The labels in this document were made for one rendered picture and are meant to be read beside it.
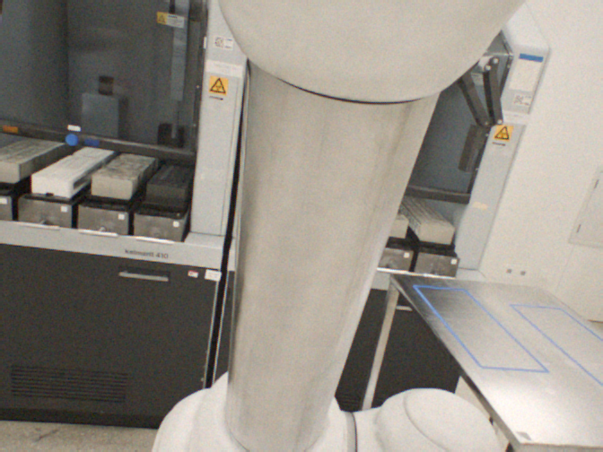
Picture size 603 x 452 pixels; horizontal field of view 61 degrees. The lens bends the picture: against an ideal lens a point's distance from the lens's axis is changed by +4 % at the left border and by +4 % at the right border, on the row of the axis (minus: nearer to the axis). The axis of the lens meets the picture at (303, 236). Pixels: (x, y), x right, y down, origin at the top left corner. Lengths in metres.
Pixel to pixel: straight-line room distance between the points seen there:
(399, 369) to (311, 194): 1.56
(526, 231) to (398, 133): 2.91
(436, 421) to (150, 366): 1.29
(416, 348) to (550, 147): 1.63
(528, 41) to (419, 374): 1.08
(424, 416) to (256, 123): 0.41
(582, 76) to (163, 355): 2.40
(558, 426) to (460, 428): 0.39
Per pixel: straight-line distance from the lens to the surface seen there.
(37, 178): 1.63
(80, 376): 1.83
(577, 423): 1.01
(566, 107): 3.05
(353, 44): 0.20
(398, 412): 0.60
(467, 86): 0.80
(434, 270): 1.64
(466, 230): 1.73
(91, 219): 1.58
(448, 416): 0.61
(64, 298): 1.70
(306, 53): 0.21
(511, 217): 3.08
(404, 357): 1.77
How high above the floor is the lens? 1.31
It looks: 20 degrees down
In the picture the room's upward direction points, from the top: 10 degrees clockwise
